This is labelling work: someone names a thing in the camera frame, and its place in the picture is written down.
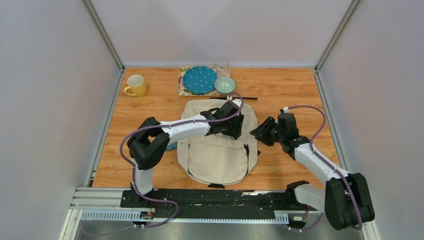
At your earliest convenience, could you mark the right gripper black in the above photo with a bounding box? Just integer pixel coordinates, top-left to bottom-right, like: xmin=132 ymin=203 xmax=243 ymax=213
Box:
xmin=249 ymin=116 xmax=285 ymax=147

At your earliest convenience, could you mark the beige canvas backpack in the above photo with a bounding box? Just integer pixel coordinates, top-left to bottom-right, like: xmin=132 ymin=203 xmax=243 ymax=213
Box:
xmin=176 ymin=103 xmax=260 ymax=186

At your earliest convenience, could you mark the blue leather wallet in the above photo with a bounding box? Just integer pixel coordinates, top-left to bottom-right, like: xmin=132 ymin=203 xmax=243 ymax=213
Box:
xmin=165 ymin=142 xmax=178 ymax=151

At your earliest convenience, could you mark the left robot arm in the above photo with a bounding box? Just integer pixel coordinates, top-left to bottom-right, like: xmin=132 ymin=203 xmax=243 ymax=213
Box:
xmin=119 ymin=98 xmax=244 ymax=208

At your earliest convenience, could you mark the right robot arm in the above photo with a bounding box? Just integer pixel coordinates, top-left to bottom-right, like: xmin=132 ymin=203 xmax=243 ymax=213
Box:
xmin=250 ymin=112 xmax=376 ymax=230

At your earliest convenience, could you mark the light teal bowl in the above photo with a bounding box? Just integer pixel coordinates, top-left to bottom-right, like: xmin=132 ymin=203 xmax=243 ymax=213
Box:
xmin=214 ymin=76 xmax=236 ymax=95

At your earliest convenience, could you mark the blue polka dot plate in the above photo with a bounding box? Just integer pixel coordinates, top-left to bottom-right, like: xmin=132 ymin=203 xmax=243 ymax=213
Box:
xmin=182 ymin=66 xmax=218 ymax=95

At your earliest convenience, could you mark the clear drinking glass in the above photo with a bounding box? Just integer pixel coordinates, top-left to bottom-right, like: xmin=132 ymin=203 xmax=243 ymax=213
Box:
xmin=214 ymin=56 xmax=231 ymax=77

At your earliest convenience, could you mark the yellow mug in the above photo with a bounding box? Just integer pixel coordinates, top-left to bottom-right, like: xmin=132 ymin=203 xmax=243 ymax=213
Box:
xmin=123 ymin=74 xmax=147 ymax=97

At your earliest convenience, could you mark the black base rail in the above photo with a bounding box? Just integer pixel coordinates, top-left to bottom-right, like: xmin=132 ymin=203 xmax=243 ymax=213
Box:
xmin=120 ymin=188 xmax=313 ymax=221

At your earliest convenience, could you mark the aluminium frame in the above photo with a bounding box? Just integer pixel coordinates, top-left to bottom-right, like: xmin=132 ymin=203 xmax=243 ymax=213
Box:
xmin=59 ymin=0 xmax=361 ymax=240

